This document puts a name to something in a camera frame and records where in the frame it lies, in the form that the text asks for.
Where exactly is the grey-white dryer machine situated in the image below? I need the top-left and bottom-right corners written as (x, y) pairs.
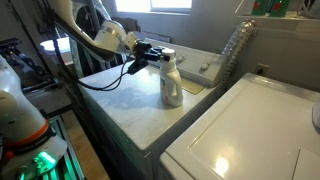
top-left (75, 37), bottom-right (228, 180)

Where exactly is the green box with red mark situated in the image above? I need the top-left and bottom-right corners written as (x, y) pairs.
top-left (269, 0), bottom-right (291, 18)
top-left (251, 0), bottom-right (269, 16)

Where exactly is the black camera stand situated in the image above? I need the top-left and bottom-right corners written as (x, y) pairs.
top-left (0, 37), bottom-right (59, 93)

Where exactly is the grey side table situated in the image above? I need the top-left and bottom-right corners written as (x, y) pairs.
top-left (21, 84), bottom-right (73, 116)

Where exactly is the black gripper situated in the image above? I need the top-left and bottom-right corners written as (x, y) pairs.
top-left (134, 39), bottom-right (167, 63)

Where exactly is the white round tabletop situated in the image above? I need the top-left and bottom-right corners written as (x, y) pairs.
top-left (39, 36), bottom-right (72, 56)

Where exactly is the bright window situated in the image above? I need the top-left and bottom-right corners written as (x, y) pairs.
top-left (114, 0), bottom-right (194, 14)

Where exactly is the white detergent bottle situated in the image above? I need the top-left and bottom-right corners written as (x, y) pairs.
top-left (159, 58), bottom-right (184, 108)

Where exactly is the yellow paper sheet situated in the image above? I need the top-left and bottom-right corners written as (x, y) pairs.
top-left (181, 79), bottom-right (205, 96)

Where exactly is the white washing machine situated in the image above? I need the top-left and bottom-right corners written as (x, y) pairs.
top-left (159, 72), bottom-right (320, 180)

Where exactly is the beige wall outlet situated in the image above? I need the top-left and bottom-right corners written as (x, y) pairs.
top-left (255, 63), bottom-right (271, 76)

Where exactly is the silver flexible vent hose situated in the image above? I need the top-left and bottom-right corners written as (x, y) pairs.
top-left (221, 18), bottom-right (258, 89)

